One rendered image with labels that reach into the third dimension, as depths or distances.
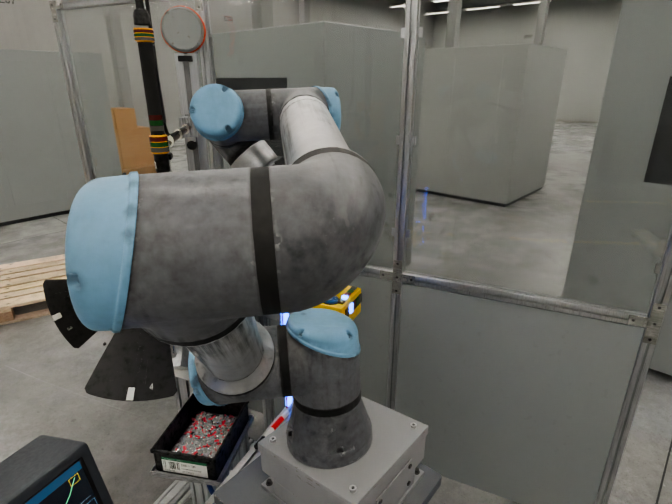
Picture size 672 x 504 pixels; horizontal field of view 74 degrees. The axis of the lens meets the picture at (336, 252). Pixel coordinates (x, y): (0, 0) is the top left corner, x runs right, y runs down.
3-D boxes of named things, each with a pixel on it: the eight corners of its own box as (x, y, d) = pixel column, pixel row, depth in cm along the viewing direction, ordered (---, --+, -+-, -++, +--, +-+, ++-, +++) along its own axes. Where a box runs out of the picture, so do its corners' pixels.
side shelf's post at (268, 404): (270, 446, 221) (260, 297, 191) (277, 449, 220) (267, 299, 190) (265, 452, 218) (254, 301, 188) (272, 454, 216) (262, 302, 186)
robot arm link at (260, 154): (225, 172, 79) (257, 150, 84) (243, 192, 80) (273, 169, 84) (238, 154, 73) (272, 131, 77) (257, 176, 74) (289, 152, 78)
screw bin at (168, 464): (196, 411, 128) (193, 391, 126) (251, 419, 125) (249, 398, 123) (153, 472, 108) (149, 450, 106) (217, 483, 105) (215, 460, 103)
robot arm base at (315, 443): (385, 423, 81) (384, 376, 79) (348, 481, 69) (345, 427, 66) (315, 402, 88) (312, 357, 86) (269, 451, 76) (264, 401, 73)
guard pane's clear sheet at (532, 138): (102, 218, 243) (61, 10, 206) (647, 313, 143) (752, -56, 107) (100, 219, 242) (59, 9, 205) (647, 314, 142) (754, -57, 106)
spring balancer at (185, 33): (165, 53, 171) (162, 52, 165) (160, 6, 165) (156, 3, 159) (208, 54, 174) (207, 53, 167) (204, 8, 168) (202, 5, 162)
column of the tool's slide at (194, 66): (220, 423, 236) (176, 53, 171) (235, 421, 237) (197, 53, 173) (219, 431, 231) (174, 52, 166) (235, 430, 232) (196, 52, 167)
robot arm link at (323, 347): (368, 405, 71) (366, 328, 67) (284, 416, 69) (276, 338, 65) (355, 366, 82) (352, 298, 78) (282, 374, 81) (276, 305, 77)
